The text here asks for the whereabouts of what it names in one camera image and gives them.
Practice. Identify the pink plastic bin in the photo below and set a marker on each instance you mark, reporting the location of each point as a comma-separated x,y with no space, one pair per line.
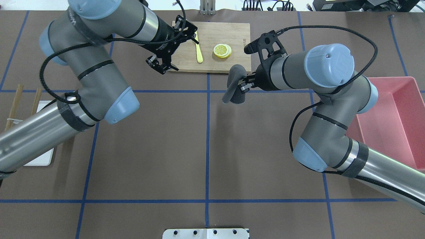
395,126

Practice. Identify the dark grey cleaning cloth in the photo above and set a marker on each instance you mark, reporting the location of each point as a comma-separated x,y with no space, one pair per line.
233,93

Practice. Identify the yellow plastic knife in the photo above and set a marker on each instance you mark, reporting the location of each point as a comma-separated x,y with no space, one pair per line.
199,56

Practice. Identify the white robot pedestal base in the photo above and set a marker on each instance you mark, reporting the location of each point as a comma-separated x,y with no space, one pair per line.
207,233

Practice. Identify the white rectangular tray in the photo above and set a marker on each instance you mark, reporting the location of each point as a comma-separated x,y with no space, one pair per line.
46,158

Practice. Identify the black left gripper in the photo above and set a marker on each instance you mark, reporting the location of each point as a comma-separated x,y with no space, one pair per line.
165,34

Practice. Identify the yellow lemon slice toy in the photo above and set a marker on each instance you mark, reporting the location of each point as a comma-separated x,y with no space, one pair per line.
222,50

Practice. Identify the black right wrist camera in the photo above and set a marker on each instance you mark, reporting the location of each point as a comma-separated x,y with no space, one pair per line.
266,46

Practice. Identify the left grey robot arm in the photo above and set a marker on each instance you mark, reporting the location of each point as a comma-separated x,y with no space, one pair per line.
77,39

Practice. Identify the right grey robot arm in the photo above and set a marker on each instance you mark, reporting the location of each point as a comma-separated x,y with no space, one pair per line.
344,93

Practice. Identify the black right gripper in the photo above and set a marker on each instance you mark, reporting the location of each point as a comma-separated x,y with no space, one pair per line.
264,78

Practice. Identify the bamboo cutting board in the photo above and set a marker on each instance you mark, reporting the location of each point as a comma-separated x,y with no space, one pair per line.
236,35

